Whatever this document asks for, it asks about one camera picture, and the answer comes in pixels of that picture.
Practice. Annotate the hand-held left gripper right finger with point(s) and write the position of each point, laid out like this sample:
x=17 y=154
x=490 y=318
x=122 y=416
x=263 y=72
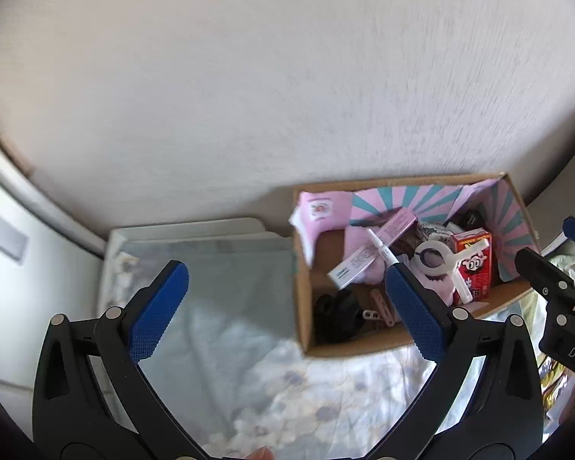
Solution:
x=414 y=314

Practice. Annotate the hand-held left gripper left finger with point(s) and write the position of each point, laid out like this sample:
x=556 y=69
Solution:
x=158 y=311

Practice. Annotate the pink hair clips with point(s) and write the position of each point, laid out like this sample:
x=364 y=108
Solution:
x=383 y=306

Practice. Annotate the white plastic hair tool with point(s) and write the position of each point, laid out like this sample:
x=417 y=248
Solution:
x=462 y=287

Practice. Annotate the red milk carton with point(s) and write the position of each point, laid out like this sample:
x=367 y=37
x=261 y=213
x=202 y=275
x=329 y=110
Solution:
x=479 y=273

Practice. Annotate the white pen tube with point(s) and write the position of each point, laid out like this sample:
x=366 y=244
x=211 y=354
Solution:
x=381 y=247

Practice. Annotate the black scrunchie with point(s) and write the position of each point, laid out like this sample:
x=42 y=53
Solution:
x=335 y=316

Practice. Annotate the long pink carton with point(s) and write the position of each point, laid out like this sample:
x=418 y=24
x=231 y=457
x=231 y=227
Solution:
x=388 y=237

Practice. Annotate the pink teal printed cardboard box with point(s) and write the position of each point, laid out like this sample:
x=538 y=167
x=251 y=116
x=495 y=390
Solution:
x=306 y=316

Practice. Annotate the white desktop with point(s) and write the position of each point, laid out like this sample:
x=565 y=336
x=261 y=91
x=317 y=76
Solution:
x=196 y=227

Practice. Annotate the person's left hand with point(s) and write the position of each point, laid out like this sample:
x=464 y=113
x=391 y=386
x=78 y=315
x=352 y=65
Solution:
x=260 y=454

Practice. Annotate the pale yellow green bedding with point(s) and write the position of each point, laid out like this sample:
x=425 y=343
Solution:
x=529 y=306

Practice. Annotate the yellow snack packet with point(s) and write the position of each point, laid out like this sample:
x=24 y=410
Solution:
x=553 y=383

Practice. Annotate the pale blue floral cloth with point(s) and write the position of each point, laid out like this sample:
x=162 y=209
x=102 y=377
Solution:
x=249 y=345

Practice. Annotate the white door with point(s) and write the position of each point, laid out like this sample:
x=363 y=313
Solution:
x=9 y=321

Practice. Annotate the white door frame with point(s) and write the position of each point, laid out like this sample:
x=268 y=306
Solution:
x=52 y=206

